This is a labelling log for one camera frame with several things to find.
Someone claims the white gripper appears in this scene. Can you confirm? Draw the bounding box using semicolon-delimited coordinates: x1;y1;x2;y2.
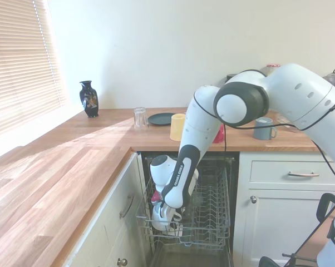
151;204;175;232

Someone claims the white mug with print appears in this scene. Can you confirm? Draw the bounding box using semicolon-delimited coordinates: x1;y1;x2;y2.
164;212;184;239

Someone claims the yellow mug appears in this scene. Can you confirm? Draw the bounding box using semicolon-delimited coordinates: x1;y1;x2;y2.
170;113;187;141

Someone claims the red mug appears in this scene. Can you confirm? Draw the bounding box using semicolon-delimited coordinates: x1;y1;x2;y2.
213;123;225;145

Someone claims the grey mug with sticker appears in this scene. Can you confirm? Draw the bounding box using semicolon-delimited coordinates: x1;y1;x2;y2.
253;117;278;141

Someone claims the dark round plate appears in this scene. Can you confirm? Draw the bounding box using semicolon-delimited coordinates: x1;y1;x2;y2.
147;112;176;127

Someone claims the tall clear drinking glass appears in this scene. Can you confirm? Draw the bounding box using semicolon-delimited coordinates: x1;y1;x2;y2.
132;107;150;130

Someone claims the dark blue painted vase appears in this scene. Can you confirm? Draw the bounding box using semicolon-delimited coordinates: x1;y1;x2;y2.
79;80;100;118

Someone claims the red lidded jar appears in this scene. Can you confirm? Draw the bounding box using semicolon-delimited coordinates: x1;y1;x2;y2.
264;63;282;76

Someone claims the wide beige window blind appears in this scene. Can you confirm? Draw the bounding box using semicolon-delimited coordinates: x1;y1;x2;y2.
0;0;67;140

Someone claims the silver kettle black knob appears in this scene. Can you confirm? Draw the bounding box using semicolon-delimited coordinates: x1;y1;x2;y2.
322;69;335;94

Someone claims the metal drawer handle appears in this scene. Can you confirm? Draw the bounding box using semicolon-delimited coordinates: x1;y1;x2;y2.
288;171;320;178
119;194;135;219

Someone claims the wire dishwasher rack with mugs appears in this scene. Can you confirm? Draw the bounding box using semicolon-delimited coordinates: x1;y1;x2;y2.
136;157;231;249

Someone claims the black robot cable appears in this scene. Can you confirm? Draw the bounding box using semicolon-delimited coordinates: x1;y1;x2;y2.
192;68;335;183

